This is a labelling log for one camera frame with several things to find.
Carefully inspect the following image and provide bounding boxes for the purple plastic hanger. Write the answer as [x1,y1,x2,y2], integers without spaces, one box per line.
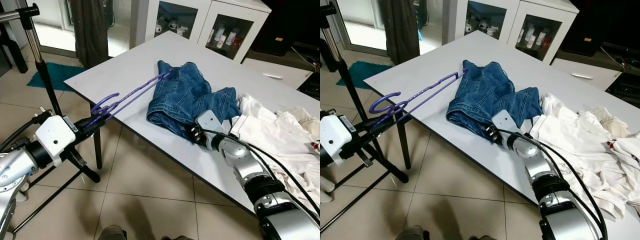
[91,70,176,132]
[369,70,468,128]

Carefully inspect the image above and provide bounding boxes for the blue denim jeans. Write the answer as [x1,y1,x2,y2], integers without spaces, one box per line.
[446,59,543,140]
[146,60,242,141]

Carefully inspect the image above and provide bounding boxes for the teal floor mat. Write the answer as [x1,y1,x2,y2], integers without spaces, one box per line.
[27,62,88,92]
[336,61,396,90]

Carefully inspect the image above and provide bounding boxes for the cream beige garment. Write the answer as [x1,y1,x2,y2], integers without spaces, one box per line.
[287,106,321,141]
[592,106,632,138]

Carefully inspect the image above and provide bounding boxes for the off-white crumpled garment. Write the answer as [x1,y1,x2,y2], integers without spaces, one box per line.
[232,92,321,211]
[530,92,640,221]

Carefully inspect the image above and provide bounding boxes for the white folding table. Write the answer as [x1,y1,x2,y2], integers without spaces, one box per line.
[363,30,640,221]
[64,31,321,216]

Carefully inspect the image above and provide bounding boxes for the dark grey curtain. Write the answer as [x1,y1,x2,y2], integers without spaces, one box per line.
[72,0,110,68]
[387,0,426,66]

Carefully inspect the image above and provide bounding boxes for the silver black clothes rack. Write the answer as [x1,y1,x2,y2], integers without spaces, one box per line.
[320,2,408,233]
[0,2,101,236]

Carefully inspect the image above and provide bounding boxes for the glass sliding door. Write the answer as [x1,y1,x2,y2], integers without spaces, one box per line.
[335,0,446,56]
[27,0,133,58]

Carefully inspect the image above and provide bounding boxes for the white drawer unit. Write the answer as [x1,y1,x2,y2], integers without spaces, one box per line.
[552,57,623,91]
[242,57,315,91]

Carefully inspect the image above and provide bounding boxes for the grey robot leg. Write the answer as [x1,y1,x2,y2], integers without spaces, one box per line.
[97,225,128,240]
[395,225,431,240]

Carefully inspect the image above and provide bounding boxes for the white glass-door cabinet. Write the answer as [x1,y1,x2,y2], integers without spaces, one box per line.
[442,0,580,65]
[131,0,272,63]

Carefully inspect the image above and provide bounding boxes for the black media shelf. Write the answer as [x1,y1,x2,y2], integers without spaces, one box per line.
[560,0,640,108]
[250,0,321,101]

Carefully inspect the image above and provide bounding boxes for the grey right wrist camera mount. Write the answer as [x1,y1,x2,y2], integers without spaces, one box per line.
[196,110,227,143]
[491,110,523,143]

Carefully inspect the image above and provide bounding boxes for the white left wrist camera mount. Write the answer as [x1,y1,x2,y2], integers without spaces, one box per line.
[320,114,353,167]
[34,115,77,167]

